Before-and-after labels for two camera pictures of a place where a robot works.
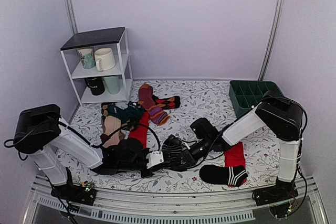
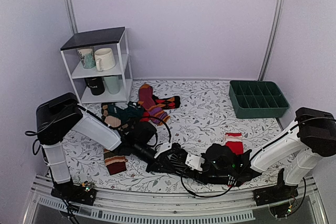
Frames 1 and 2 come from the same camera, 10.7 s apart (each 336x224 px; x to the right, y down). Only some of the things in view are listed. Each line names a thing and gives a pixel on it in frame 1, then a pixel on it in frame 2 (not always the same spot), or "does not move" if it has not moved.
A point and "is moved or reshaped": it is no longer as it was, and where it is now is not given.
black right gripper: [189, 158] → [201, 179]
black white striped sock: [171, 150] is moved or reshaped
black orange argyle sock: [167, 103] does not move
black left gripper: [153, 169] → [158, 166]
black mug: [96, 84] does not move
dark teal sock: [132, 113] does not move
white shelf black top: [98, 63] does not move
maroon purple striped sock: [156, 113] does not move
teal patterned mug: [87, 56] does not move
